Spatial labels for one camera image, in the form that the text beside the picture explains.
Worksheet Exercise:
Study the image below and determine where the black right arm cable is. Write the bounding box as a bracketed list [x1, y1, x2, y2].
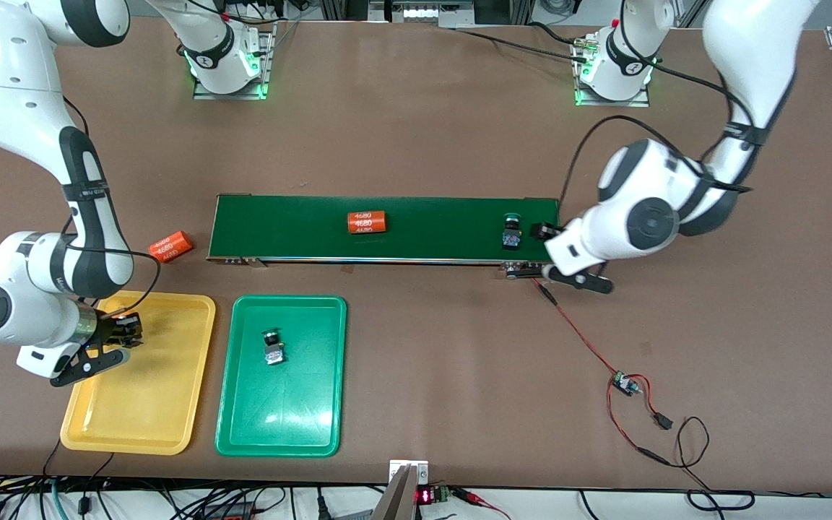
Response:
[58, 94, 163, 304]

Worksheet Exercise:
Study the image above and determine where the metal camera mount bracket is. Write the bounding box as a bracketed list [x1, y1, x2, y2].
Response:
[371, 460, 430, 520]

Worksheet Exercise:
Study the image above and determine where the green belt conveyor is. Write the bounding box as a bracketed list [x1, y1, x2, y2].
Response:
[207, 194, 567, 280]

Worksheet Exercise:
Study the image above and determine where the yellow plastic tray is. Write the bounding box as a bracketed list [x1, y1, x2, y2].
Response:
[60, 290, 217, 456]

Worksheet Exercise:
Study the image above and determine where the black cable with inline box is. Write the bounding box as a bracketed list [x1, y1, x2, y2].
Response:
[80, 451, 115, 515]

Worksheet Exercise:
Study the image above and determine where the green capped push button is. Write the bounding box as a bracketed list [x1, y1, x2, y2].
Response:
[261, 329, 287, 366]
[500, 212, 523, 251]

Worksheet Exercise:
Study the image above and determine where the orange cylinder marked 4680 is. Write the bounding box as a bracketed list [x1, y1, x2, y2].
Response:
[147, 230, 194, 264]
[347, 210, 387, 235]

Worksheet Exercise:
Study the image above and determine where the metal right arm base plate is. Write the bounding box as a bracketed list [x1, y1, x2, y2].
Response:
[194, 20, 274, 100]

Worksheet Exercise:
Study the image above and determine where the thin black cable loop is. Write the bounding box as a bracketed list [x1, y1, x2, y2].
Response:
[675, 417, 756, 511]

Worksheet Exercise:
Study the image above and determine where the red and black wire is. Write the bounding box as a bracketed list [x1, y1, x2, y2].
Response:
[532, 278, 711, 470]

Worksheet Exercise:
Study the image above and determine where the red clip test lead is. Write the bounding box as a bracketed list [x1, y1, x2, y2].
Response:
[452, 487, 511, 520]

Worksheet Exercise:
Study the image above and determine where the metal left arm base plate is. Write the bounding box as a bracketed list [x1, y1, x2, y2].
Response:
[573, 35, 651, 108]

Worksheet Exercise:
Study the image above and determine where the grey control box with lights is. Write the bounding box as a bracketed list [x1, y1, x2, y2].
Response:
[369, 0, 476, 28]

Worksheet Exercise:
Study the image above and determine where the green plastic tray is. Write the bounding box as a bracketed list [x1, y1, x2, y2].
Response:
[214, 295, 348, 458]

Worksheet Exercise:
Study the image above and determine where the black base power cable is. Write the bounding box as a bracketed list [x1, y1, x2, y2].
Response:
[452, 22, 594, 62]

